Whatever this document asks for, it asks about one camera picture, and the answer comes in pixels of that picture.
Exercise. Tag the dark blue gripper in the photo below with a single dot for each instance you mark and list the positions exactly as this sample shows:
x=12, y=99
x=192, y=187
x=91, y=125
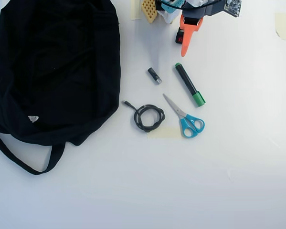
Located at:
x=187, y=31

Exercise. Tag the black fabric bag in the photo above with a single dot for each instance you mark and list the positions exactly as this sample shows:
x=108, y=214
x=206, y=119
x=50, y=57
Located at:
x=49, y=71

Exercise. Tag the beige masking tape strip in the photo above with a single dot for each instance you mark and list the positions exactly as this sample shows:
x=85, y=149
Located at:
x=281, y=23
x=134, y=12
x=164, y=132

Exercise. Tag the black marker green cap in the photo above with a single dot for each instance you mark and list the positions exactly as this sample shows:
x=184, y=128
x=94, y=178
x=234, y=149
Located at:
x=187, y=81

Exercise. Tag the bare camera circuit board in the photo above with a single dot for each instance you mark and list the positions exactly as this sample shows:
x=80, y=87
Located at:
x=233, y=7

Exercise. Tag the black bike light red lens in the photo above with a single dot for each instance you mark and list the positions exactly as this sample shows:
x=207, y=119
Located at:
x=179, y=38

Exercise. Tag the white yellow robot arm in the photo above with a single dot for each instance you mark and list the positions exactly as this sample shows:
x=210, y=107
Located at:
x=148, y=10

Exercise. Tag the black AA battery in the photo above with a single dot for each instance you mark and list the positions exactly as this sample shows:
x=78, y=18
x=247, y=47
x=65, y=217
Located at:
x=154, y=75

